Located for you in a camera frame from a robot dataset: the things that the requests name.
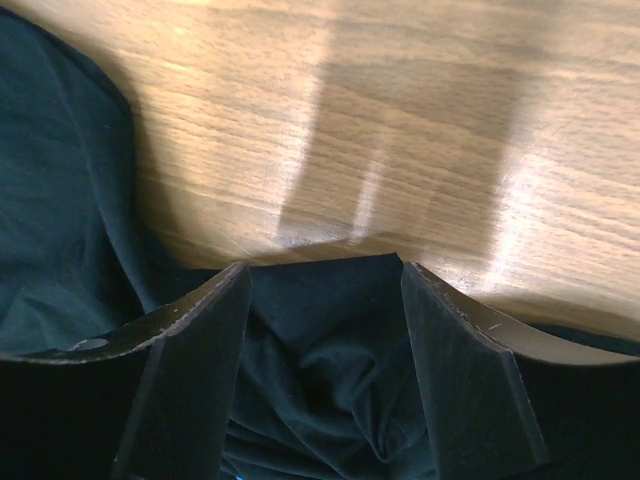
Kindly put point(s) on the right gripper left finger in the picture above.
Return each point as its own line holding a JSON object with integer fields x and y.
{"x": 150, "y": 400}

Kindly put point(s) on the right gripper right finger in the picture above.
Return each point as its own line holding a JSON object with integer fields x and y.
{"x": 504, "y": 399}

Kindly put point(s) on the black t-shirt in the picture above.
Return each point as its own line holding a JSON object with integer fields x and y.
{"x": 326, "y": 386}

